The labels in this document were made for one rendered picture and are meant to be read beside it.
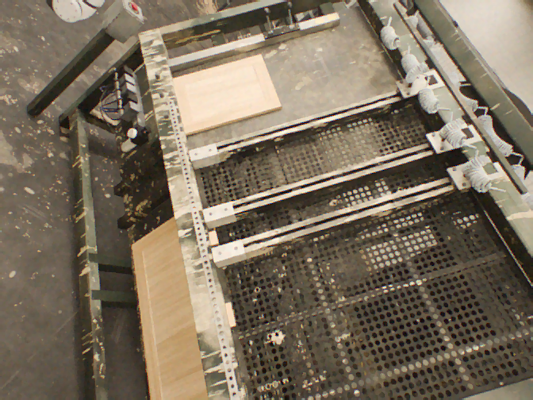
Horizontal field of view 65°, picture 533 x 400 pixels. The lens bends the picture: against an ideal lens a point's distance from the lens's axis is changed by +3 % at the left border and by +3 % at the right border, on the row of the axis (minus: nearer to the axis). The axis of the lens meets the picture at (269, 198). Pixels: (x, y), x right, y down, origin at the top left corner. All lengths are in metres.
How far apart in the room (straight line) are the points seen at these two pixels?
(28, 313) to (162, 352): 0.62
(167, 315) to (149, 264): 0.30
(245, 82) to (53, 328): 1.49
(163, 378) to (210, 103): 1.31
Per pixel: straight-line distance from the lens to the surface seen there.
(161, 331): 2.09
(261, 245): 1.61
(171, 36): 2.52
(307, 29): 2.39
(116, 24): 2.38
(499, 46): 7.57
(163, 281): 2.11
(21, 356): 2.15
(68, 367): 2.24
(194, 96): 2.17
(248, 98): 2.10
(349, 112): 1.94
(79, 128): 2.73
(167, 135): 2.01
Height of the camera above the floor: 1.84
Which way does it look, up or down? 23 degrees down
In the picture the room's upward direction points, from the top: 58 degrees clockwise
